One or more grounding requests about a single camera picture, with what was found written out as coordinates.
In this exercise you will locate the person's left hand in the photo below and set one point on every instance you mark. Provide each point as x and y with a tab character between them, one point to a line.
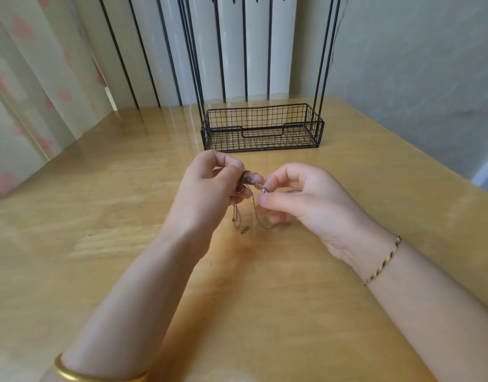
200	199

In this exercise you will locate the person's right hand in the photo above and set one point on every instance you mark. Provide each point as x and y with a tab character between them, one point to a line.
323	207

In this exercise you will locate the person's left forearm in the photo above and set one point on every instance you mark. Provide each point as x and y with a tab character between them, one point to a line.
121	318

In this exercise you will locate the person's right forearm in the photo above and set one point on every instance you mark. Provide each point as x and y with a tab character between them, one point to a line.
435	318

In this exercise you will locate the white black-striped curtain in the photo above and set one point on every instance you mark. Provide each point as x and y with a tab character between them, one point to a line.
168	51

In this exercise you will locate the pink floral curtain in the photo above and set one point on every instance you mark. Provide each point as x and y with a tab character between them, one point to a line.
33	87

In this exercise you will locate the gold bangle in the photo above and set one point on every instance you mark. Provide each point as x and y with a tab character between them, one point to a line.
69	371

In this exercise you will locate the white door frame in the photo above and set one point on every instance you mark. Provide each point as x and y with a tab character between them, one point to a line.
487	172

